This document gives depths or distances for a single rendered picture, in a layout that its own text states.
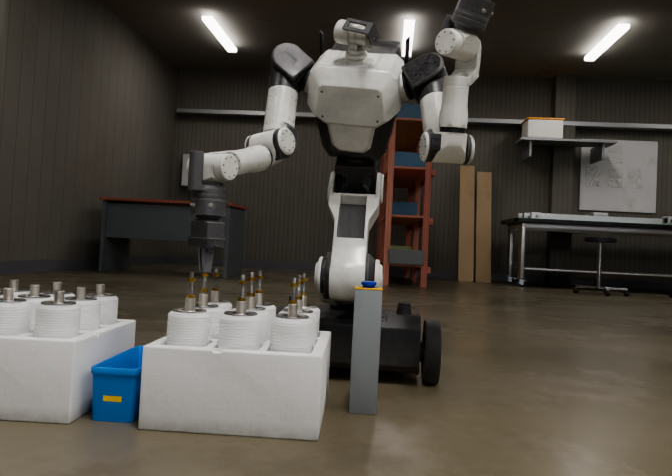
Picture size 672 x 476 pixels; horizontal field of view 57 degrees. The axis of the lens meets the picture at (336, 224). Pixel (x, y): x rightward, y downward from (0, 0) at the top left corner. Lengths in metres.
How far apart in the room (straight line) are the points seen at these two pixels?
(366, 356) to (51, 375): 0.72
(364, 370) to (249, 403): 0.34
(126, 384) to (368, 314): 0.59
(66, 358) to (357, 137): 0.98
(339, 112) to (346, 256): 0.42
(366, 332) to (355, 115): 0.63
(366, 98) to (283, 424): 0.91
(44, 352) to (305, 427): 0.59
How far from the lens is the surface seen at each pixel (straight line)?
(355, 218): 1.92
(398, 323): 1.92
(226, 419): 1.40
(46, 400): 1.52
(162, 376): 1.41
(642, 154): 10.18
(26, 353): 1.52
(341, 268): 1.78
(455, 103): 1.59
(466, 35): 1.60
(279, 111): 1.79
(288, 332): 1.37
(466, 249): 8.95
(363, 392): 1.59
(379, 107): 1.78
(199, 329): 1.42
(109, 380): 1.50
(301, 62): 1.86
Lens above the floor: 0.42
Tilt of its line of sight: 2 degrees up
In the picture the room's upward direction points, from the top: 3 degrees clockwise
